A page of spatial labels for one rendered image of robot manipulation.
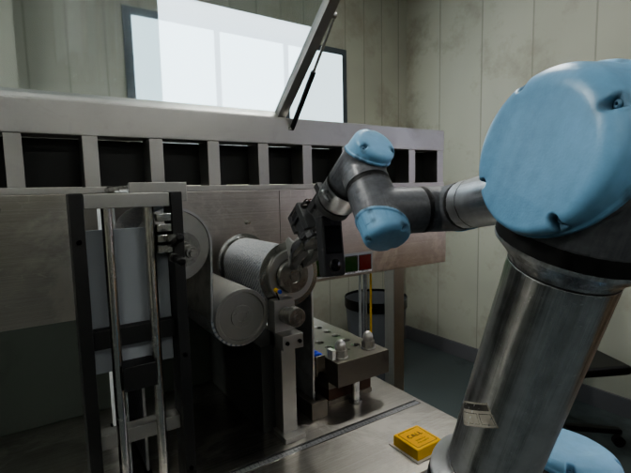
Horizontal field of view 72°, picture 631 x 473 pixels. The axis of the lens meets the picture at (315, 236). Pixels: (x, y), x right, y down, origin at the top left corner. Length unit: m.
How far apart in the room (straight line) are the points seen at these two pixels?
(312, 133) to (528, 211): 1.13
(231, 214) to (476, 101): 2.80
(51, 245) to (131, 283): 0.44
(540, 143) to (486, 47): 3.48
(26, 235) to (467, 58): 3.37
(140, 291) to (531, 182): 0.61
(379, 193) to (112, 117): 0.74
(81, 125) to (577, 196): 1.06
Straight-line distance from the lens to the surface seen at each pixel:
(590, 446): 0.67
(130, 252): 0.76
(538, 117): 0.34
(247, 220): 1.28
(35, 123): 1.18
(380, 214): 0.65
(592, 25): 3.44
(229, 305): 0.94
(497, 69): 3.71
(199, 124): 1.25
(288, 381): 1.00
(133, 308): 0.78
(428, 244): 1.75
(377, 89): 4.03
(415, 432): 1.03
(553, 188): 0.32
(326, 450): 1.01
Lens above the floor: 1.44
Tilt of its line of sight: 6 degrees down
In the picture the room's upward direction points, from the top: 1 degrees counter-clockwise
